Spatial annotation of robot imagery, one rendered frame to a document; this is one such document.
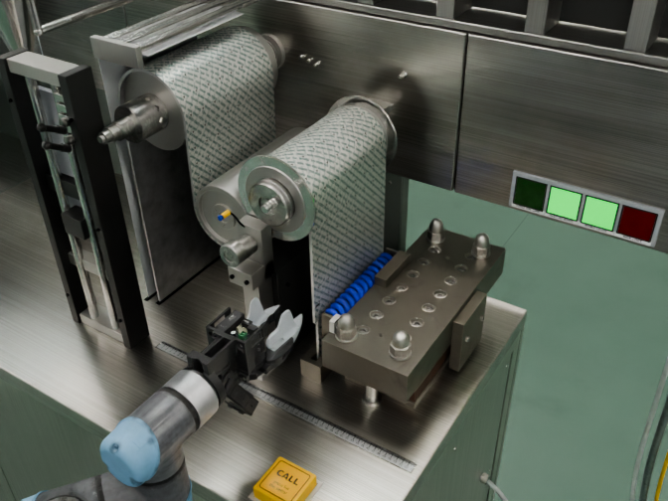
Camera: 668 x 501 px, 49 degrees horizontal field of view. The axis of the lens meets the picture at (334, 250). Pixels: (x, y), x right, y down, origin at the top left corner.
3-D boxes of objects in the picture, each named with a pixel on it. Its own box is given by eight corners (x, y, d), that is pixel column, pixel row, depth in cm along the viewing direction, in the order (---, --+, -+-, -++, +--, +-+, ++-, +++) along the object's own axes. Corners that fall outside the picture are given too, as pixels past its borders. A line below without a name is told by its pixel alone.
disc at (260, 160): (242, 226, 122) (233, 145, 113) (244, 224, 122) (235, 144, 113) (315, 252, 115) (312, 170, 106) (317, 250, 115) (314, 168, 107)
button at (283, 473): (253, 497, 111) (251, 487, 109) (280, 464, 116) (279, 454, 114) (290, 518, 108) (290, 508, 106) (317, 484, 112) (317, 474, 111)
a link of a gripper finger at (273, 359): (299, 341, 109) (256, 373, 104) (300, 349, 110) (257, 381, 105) (277, 328, 112) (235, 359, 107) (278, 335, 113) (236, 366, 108)
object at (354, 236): (312, 322, 125) (308, 233, 114) (381, 253, 141) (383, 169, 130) (315, 323, 125) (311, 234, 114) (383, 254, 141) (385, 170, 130)
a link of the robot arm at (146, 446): (102, 476, 94) (87, 431, 90) (161, 420, 102) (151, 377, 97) (146, 504, 91) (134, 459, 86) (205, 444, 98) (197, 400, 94)
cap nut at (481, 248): (467, 254, 138) (469, 235, 136) (475, 246, 141) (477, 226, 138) (485, 260, 137) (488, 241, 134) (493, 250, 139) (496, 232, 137)
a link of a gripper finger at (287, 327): (313, 298, 111) (269, 330, 105) (315, 328, 114) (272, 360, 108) (298, 290, 112) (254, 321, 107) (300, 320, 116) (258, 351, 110)
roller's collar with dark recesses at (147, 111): (117, 138, 120) (109, 101, 117) (143, 124, 124) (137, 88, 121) (145, 147, 117) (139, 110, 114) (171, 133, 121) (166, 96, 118)
